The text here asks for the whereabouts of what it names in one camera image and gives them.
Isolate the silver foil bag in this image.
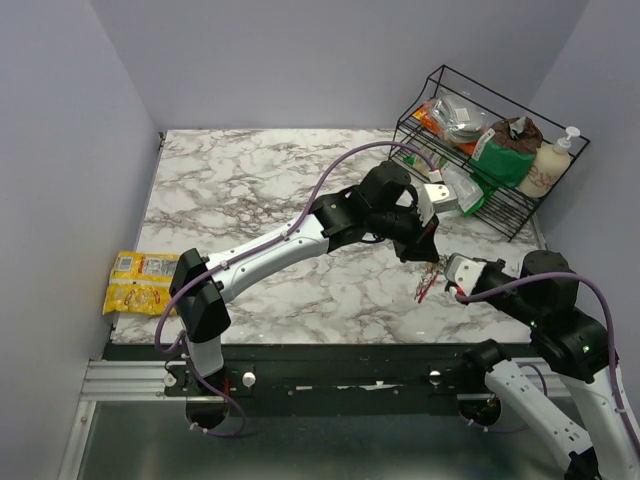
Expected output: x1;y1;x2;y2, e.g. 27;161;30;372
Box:
428;94;487;144

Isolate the green white snack packet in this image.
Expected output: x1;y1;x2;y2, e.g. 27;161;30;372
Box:
403;146;447;177

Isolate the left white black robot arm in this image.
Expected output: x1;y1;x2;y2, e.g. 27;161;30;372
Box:
169;161;449;395

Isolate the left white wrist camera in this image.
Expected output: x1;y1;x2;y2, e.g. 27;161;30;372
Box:
416;183;458;225

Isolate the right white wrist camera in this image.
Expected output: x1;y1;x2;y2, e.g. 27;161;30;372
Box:
444;253;487;296

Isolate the aluminium frame rail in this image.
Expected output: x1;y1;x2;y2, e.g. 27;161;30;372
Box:
58;361;166;479

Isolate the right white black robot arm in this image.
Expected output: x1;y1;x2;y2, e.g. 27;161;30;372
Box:
445;250;639;479

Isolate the black wire rack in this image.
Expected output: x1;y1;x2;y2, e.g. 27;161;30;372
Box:
389;65;590;239

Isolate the clear plastic packet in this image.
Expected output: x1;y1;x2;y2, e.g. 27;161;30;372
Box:
440;161;484;217

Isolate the green brown snack bag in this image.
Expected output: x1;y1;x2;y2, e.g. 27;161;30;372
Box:
470;116;543;188

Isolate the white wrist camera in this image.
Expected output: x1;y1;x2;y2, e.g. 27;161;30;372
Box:
416;183;458;225
444;253;487;296

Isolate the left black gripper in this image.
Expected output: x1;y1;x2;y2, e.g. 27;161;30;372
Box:
366;198;438;262

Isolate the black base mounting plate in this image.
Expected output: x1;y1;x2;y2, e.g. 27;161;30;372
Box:
99;344;501;423

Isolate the yellow snack bag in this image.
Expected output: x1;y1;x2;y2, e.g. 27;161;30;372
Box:
102;251;179;316

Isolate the keyring with keys red tag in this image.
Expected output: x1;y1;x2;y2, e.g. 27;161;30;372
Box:
414;257;447;304

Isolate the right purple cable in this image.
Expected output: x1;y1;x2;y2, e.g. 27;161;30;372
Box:
454;272;640;441

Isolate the white pump soap bottle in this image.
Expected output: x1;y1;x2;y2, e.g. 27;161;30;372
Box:
518;126;581;198

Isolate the orange snack bag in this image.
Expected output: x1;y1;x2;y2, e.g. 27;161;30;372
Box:
411;98;479;155

